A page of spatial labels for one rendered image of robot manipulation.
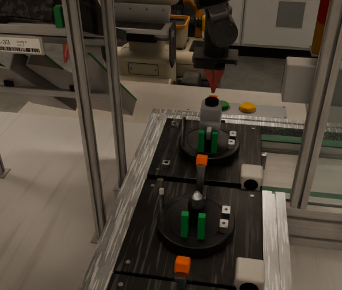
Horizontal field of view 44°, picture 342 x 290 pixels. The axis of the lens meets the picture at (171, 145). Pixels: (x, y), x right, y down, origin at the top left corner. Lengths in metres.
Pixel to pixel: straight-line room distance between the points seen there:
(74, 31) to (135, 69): 1.04
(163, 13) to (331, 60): 0.94
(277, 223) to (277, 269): 0.10
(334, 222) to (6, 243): 0.67
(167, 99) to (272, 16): 2.62
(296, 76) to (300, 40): 3.28
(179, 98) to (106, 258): 0.79
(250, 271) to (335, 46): 0.37
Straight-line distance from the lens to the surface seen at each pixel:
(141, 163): 0.95
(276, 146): 1.07
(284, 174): 1.01
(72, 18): 0.66
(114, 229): 0.80
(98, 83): 0.88
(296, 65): 0.73
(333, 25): 0.68
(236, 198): 0.84
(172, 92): 1.46
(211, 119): 0.90
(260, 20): 3.94
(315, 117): 0.74
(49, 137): 1.26
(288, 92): 0.75
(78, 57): 0.68
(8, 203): 1.05
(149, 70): 1.67
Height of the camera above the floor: 1.52
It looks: 34 degrees down
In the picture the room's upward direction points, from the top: straight up
